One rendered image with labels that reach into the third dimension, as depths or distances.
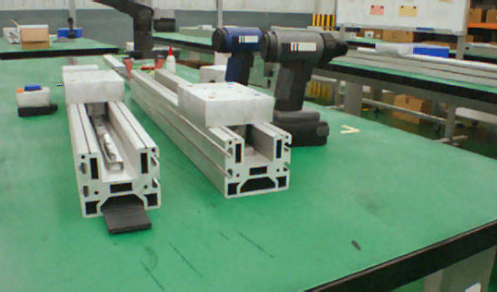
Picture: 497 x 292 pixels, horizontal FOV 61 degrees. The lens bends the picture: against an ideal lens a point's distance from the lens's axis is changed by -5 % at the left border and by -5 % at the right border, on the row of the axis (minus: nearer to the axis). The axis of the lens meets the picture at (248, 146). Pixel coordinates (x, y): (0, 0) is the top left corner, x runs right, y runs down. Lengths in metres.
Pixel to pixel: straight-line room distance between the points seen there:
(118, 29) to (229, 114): 12.07
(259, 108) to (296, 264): 0.29
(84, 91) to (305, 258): 0.54
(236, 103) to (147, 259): 0.29
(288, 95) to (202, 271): 0.48
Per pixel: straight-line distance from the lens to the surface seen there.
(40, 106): 1.20
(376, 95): 5.19
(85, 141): 0.61
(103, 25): 12.61
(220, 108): 0.66
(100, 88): 0.87
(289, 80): 0.85
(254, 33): 1.06
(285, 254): 0.49
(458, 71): 2.16
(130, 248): 0.51
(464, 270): 0.85
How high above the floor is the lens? 1.03
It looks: 17 degrees down
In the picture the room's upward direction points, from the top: 1 degrees clockwise
